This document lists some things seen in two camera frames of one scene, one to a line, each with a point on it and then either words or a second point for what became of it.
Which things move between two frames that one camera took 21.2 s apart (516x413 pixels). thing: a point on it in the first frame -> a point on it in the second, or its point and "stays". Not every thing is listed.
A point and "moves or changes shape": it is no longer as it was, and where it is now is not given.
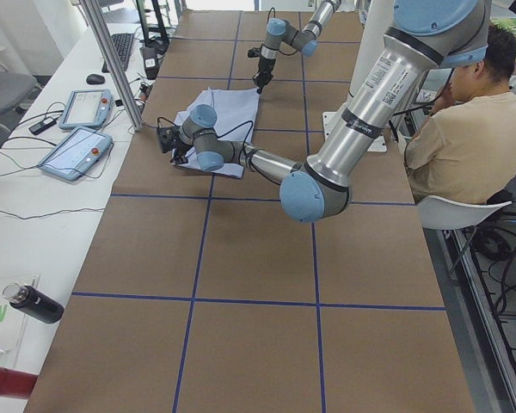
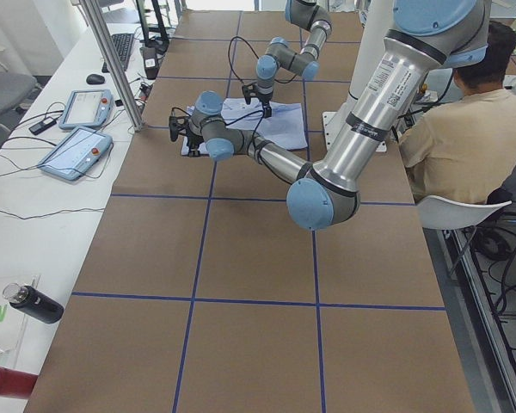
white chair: [439, 213] stays
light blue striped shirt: [236, 110] moves or changes shape
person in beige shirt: [478, 133] stays
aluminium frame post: [114, 62] stays
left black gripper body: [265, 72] -> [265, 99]
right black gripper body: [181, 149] -> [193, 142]
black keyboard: [122, 43] stays
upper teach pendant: [89, 108] stays
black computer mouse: [95, 79] stays
